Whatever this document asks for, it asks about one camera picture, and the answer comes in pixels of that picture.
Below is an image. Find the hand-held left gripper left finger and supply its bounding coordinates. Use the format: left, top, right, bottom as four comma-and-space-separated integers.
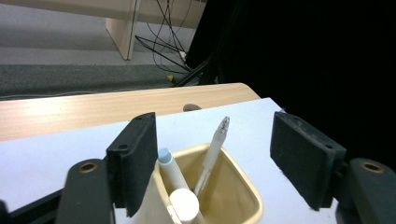
106, 112, 159, 217

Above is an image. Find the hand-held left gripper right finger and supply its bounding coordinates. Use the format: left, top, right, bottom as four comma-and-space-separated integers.
269, 111, 347, 212

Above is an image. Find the white pen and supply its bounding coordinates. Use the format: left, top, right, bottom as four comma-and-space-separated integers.
157, 147, 191, 191

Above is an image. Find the clear slim pen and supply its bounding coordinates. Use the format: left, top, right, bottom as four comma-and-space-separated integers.
193, 116, 232, 198

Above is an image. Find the beige square pen holder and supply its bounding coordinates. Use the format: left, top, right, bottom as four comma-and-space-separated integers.
130, 143, 264, 224

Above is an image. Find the light wooden table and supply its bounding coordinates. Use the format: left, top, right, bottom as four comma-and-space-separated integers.
0, 82, 261, 143

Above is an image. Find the dark table grommet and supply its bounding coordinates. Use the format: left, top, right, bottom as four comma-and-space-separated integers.
182, 103, 203, 113

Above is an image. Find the white board sheet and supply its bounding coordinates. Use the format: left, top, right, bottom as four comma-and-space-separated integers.
0, 97, 339, 224

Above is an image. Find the black curtain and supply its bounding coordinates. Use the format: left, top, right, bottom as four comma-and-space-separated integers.
186, 0, 396, 171

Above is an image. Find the black metal stand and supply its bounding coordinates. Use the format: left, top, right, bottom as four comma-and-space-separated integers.
172, 46, 225, 88

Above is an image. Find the light wooden shelf unit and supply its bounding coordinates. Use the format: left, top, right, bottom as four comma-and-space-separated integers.
0, 0, 208, 61

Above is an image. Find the bundle of black cables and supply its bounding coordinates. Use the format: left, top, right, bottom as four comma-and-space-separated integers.
134, 0, 196, 76

